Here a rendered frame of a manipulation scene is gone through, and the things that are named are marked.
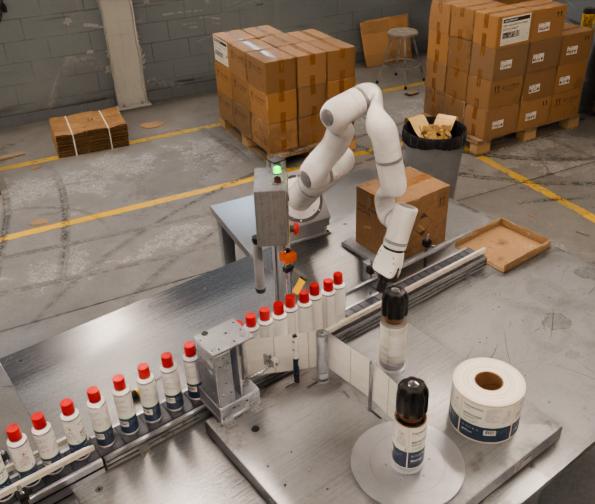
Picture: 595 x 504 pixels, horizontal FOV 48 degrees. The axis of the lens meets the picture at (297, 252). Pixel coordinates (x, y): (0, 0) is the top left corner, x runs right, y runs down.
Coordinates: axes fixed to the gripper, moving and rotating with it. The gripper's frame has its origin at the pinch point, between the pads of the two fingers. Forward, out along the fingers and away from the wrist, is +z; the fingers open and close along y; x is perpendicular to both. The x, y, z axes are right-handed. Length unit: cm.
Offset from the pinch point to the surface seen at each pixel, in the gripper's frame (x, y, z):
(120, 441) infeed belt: -96, 2, 42
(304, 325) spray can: -35.8, 2.4, 10.7
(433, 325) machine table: 12.2, 18.3, 7.6
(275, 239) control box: -54, -1, -19
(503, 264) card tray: 60, 9, -10
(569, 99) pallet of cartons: 384, -168, -73
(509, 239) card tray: 77, -2, -16
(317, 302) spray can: -32.2, 1.9, 2.6
